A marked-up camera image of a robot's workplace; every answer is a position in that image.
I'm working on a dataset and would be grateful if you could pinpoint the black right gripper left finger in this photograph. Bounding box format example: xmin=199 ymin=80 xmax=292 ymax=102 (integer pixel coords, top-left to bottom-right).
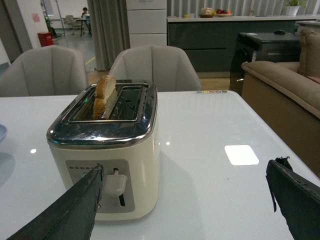
xmin=9 ymin=164 xmax=104 ymax=240

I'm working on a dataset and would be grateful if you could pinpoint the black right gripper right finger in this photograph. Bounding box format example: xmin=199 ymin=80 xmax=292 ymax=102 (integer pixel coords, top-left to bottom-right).
xmin=266 ymin=156 xmax=320 ymax=240

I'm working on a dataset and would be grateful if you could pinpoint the light blue plastic plate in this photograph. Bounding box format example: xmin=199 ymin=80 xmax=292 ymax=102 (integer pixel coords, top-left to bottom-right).
xmin=0 ymin=124 xmax=8 ymax=143

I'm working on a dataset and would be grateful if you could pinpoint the slice of brown bread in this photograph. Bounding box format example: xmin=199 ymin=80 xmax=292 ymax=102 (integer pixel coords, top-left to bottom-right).
xmin=93 ymin=75 xmax=118 ymax=120

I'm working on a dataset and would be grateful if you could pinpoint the cream and chrome toaster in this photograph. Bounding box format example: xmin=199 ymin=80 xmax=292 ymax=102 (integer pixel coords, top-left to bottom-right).
xmin=46 ymin=80 xmax=160 ymax=221

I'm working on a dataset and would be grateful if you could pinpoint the tan sofa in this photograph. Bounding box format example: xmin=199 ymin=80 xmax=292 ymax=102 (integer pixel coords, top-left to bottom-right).
xmin=241 ymin=28 xmax=320 ymax=176

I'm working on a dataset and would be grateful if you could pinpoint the left beige upholstered chair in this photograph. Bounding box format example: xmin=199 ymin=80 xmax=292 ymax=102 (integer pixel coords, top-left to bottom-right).
xmin=0 ymin=45 xmax=89 ymax=97

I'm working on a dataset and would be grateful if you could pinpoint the beige upholstered chair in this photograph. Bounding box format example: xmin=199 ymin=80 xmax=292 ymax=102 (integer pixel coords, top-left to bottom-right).
xmin=109 ymin=45 xmax=202 ymax=92
xmin=0 ymin=45 xmax=89 ymax=97

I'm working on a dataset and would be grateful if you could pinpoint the black glossy appliance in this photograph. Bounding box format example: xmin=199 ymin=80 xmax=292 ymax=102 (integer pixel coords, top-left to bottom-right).
xmin=229 ymin=31 xmax=301 ymax=94

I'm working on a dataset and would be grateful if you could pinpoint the black computer mouse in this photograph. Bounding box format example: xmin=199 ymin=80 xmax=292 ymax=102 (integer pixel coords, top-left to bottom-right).
xmin=274 ymin=30 xmax=286 ymax=35

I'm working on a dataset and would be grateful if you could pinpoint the right beige upholstered chair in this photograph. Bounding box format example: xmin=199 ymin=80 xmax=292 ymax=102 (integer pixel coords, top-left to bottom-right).
xmin=109 ymin=45 xmax=202 ymax=92

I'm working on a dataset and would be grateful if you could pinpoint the dark grey kitchen counter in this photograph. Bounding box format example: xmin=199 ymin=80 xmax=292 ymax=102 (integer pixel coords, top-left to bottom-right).
xmin=167 ymin=14 xmax=320 ymax=73

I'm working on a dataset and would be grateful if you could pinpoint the red box on floor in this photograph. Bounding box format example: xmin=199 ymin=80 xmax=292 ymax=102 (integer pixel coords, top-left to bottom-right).
xmin=37 ymin=32 xmax=54 ymax=47

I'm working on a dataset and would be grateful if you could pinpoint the white potted plant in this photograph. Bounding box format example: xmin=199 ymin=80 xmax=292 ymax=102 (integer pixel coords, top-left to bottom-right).
xmin=281 ymin=0 xmax=308 ymax=17

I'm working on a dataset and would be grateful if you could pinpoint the beige curtain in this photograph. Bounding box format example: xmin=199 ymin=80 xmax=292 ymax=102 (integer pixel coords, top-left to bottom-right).
xmin=87 ymin=0 xmax=130 ymax=71

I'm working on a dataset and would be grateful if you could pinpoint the seated person in background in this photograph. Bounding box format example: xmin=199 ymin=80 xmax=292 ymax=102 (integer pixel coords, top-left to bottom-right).
xmin=81 ymin=7 xmax=92 ymax=35

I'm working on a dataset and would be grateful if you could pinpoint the fruit bowl on counter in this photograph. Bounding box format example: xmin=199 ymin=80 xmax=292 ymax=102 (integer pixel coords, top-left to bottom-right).
xmin=215 ymin=9 xmax=233 ymax=17

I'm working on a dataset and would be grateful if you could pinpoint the wicker basket on counter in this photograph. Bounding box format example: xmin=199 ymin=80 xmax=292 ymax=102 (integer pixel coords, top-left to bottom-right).
xmin=199 ymin=7 xmax=215 ymax=18

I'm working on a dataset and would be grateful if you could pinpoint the white cabinet with drawers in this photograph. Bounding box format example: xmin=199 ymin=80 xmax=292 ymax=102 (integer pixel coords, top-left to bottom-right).
xmin=126 ymin=0 xmax=167 ymax=48

